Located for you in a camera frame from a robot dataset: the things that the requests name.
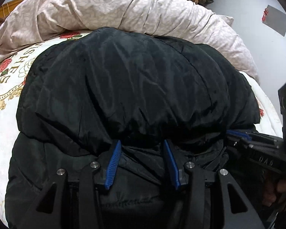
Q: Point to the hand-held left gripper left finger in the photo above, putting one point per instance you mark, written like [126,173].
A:
[113,164]

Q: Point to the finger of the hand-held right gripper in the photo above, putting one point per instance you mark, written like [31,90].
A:
[238,134]
[264,138]

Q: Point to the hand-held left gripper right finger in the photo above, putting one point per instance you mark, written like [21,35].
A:
[172,164]

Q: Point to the black puffer jacket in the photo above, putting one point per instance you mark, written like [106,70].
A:
[133,76]

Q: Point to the person's right hand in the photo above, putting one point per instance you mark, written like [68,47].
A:
[282,186]

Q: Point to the rose print bed sheet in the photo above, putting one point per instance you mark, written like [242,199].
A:
[4,124]

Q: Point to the pale pink duvet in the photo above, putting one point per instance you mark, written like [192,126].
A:
[109,4]

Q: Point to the wooden headboard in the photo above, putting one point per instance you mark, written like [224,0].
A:
[4,8]

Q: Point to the grey wall board red tassel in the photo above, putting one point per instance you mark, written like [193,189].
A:
[276,20]

